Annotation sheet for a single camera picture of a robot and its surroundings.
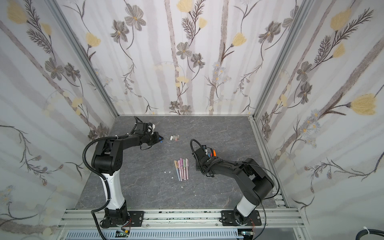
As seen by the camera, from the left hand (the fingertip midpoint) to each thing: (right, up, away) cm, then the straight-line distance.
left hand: (161, 133), depth 103 cm
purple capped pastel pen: (+15, -20, -10) cm, 27 cm away
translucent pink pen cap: (+10, -4, +3) cm, 11 cm away
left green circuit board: (-14, -49, -30) cm, 59 cm away
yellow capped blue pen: (+13, -22, -12) cm, 28 cm away
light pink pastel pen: (+14, -21, -10) cm, 27 cm away
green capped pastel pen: (+17, -22, -12) cm, 30 cm away
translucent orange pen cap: (+12, -3, +4) cm, 13 cm away
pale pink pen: (+19, -20, -10) cm, 30 cm away
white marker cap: (+7, -4, +2) cm, 8 cm away
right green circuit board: (+50, -47, -32) cm, 75 cm away
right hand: (+26, -16, -10) cm, 32 cm away
